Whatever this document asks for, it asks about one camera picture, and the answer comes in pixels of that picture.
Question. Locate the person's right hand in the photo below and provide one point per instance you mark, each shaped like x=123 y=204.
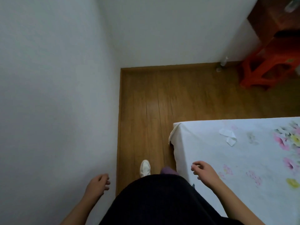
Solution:
x=207 y=173

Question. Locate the person's left hand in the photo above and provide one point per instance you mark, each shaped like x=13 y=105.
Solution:
x=96 y=186

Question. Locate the person's right fingers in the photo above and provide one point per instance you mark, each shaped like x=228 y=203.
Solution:
x=196 y=166

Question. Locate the person's left fingers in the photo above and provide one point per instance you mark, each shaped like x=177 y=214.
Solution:
x=106 y=182

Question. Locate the person's left forearm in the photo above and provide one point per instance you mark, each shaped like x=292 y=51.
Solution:
x=78 y=212

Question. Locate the person's right forearm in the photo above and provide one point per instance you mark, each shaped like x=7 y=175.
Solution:
x=236 y=203

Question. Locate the purple sock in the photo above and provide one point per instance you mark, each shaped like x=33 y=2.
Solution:
x=169 y=171

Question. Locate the white shoe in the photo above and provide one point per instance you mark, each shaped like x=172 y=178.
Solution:
x=145 y=168

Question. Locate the white paper scrap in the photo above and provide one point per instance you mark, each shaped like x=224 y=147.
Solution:
x=228 y=135

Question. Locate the black skirt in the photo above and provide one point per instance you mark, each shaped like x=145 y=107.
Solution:
x=161 y=201

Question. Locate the white floral bed sheet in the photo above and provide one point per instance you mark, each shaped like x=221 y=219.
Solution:
x=248 y=166

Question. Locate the clear plastic bottle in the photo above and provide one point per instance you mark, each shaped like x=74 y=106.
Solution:
x=223 y=63

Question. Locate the orange plastic stool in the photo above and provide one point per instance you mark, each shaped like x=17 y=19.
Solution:
x=274 y=63

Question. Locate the brown wooden cabinet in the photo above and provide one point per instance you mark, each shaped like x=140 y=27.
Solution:
x=271 y=14

